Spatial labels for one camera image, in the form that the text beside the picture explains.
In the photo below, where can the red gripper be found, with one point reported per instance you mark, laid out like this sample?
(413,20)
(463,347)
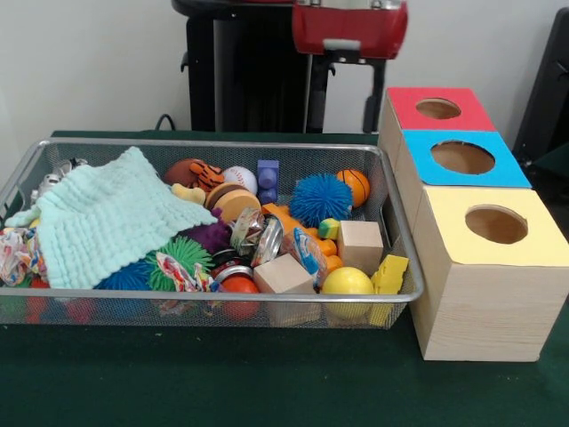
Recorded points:
(347,26)

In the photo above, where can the wooden box with three holes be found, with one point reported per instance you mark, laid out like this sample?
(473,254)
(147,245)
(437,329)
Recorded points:
(489,311)

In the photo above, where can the silver mesh bin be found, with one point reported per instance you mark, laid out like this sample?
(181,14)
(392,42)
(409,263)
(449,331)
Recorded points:
(133,311)

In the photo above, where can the orange toy basketball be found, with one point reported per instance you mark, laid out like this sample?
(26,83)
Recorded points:
(359,187)

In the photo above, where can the blue spiky ball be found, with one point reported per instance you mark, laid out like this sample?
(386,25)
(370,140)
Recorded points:
(320,200)

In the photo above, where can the wooden cube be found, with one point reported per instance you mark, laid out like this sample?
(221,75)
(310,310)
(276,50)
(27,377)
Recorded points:
(360,247)
(282,273)

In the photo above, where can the toy burger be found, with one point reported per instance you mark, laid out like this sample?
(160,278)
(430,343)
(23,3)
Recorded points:
(233,202)

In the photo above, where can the orange plastic toy block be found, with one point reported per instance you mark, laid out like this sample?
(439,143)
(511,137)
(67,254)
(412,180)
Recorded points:
(331,254)

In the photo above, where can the yellow cheese wedge toy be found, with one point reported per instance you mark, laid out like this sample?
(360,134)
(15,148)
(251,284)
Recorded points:
(390,269)

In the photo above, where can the yellow ball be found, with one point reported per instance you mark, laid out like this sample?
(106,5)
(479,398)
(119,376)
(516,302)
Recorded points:
(347,281)

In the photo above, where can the black chair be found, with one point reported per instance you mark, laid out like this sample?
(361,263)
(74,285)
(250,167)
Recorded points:
(547,89)

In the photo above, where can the dark green table cloth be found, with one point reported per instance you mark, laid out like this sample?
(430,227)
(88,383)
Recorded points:
(558,171)
(266,378)

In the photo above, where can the green spiky ball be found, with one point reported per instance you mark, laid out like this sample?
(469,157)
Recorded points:
(186,251)

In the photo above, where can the mint green knitted cloth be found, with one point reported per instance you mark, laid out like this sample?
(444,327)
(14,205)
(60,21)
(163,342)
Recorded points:
(102,222)

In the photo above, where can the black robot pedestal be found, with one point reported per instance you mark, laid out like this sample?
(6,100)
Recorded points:
(249,66)

